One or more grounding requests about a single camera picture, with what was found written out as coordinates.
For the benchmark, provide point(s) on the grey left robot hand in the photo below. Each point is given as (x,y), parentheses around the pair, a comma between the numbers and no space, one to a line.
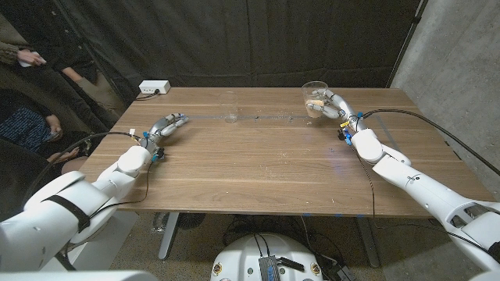
(166,125)

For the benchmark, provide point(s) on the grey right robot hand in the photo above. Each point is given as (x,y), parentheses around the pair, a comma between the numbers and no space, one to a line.
(343,107)

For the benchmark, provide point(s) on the clear plastic cup with sugar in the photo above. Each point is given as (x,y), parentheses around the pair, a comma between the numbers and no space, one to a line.
(310,91)

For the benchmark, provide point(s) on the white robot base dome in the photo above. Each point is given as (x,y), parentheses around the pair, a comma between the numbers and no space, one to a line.
(242,253)

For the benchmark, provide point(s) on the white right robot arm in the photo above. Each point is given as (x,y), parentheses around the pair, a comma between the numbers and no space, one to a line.
(429,191)

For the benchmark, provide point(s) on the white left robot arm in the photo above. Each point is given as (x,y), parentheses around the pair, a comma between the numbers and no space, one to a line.
(58,210)

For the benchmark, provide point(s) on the white power strip box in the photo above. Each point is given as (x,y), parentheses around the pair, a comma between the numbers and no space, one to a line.
(154,86)

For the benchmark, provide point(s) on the person black jacket khaki pants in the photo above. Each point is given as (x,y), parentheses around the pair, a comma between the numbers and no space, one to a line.
(93,91)

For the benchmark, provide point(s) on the black backdrop stand pole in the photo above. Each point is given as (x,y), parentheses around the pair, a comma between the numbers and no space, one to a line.
(406,43)

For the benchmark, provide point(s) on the clear water bottle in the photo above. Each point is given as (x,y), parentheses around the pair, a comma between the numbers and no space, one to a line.
(159,223)

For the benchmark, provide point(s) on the black floor fan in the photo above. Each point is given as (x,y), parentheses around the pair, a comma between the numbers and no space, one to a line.
(191,220)

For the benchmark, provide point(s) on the black backdrop curtain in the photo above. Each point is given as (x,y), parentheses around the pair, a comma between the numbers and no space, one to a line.
(234,39)

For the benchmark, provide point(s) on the white table leg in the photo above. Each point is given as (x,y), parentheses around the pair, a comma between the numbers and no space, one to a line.
(168,236)

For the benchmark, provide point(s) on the grey table leg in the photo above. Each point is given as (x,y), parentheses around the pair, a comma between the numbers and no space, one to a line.
(367,242)

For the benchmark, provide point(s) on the seated person blue patterned shirt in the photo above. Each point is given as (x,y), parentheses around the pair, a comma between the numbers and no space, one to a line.
(19,125)

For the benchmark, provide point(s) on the white phone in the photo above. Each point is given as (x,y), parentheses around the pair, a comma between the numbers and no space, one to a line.
(23,64)

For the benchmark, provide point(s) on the person in brown sweater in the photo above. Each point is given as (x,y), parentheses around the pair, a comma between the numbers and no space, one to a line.
(8,52)

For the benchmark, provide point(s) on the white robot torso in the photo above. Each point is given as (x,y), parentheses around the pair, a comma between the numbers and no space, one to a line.
(78,276)

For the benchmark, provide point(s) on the grey finned electronics box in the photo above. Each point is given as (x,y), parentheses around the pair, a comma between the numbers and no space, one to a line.
(269,269)

